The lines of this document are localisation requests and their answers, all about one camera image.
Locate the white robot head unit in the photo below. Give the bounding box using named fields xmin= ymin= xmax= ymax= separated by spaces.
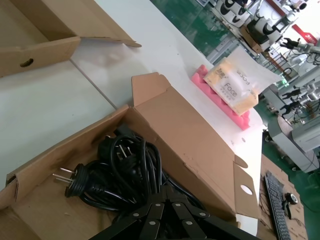
xmin=218 ymin=0 xmax=251 ymax=28
xmin=249 ymin=11 xmax=285 ymax=45

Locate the red banner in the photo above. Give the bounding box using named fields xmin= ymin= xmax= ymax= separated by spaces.
xmin=291 ymin=23 xmax=320 ymax=48

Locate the tissue pack in plastic wrap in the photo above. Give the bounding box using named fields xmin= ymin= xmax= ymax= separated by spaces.
xmin=202 ymin=63 xmax=261 ymax=117

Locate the background cardboard box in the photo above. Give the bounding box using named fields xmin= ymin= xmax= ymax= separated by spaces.
xmin=239 ymin=24 xmax=264 ymax=54

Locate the black round webcam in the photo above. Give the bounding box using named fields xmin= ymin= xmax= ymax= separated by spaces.
xmin=281 ymin=192 xmax=299 ymax=221

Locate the brown cardboard box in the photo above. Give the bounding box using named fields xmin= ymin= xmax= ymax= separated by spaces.
xmin=0 ymin=72 xmax=261 ymax=240

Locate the black power cable bundle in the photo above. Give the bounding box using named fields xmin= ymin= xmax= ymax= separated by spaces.
xmin=52 ymin=139 xmax=201 ymax=226
xmin=96 ymin=124 xmax=176 ymax=191

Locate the cardboard box with torn corner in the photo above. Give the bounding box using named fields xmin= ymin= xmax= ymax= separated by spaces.
xmin=0 ymin=0 xmax=143 ymax=78

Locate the translucent plastic bag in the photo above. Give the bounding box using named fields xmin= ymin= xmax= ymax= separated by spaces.
xmin=228 ymin=47 xmax=285 ymax=97

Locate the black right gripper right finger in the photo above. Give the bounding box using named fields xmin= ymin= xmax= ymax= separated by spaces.
xmin=167 ymin=186 xmax=261 ymax=240

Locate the pink foam tray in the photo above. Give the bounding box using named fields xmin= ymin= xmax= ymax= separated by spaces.
xmin=191 ymin=64 xmax=252 ymax=131

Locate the white machine base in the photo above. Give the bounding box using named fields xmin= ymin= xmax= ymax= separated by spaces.
xmin=266 ymin=116 xmax=320 ymax=174

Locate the black computer keyboard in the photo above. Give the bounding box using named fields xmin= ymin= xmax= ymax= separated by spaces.
xmin=263 ymin=169 xmax=292 ymax=240

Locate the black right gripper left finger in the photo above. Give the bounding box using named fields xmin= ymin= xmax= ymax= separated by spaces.
xmin=94 ymin=186 xmax=169 ymax=240

